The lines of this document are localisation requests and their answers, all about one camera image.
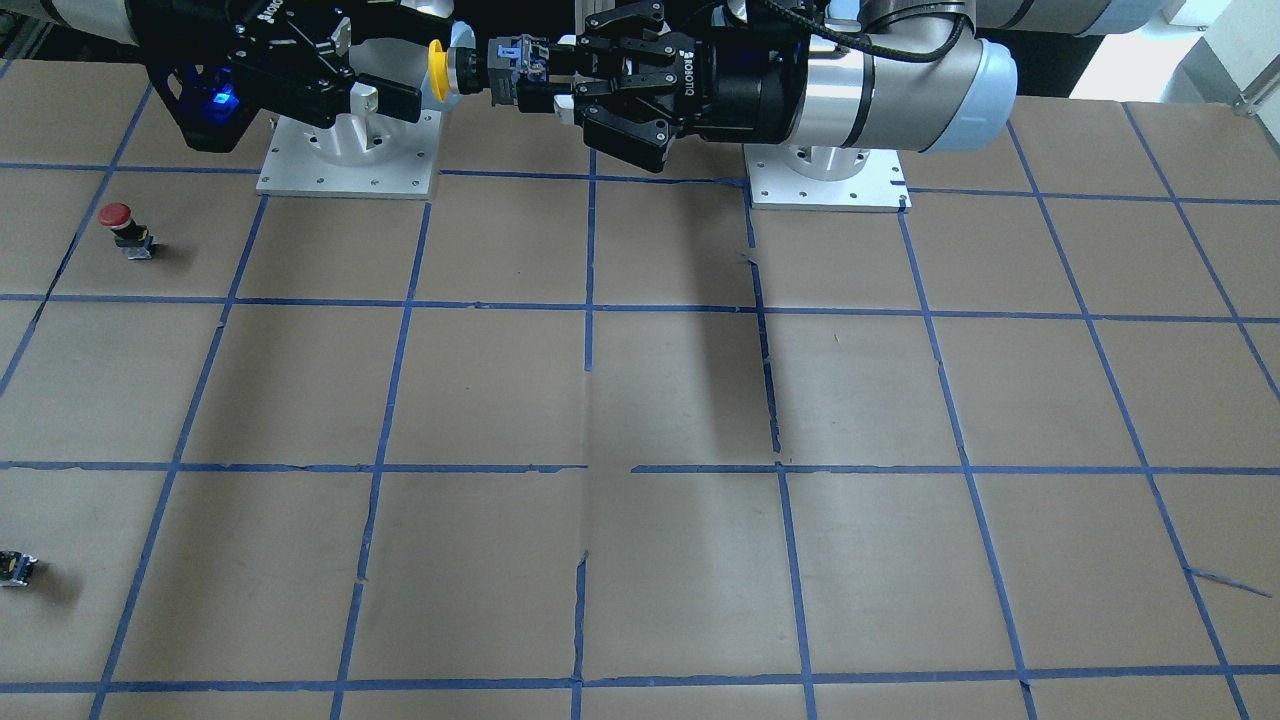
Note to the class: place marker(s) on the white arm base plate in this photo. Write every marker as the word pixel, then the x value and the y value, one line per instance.
pixel 360 157
pixel 813 178

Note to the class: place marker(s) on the yellow push button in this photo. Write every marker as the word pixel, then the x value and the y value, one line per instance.
pixel 515 70

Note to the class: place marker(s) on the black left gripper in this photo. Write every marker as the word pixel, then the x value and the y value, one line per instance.
pixel 740 92

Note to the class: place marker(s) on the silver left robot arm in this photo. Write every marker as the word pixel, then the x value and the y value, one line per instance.
pixel 917 76

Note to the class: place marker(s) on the small black yellow switch block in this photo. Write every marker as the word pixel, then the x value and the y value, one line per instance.
pixel 17 568

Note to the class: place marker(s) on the aluminium frame post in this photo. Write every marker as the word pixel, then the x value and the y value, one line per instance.
pixel 582 9

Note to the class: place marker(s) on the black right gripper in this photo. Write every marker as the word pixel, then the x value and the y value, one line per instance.
pixel 196 30

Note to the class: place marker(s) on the red push button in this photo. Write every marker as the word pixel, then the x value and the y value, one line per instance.
pixel 134 240

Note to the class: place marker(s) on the brown paper table cover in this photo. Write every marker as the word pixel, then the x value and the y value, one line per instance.
pixel 573 442

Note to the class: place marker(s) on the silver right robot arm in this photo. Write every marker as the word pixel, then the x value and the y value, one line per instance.
pixel 112 19

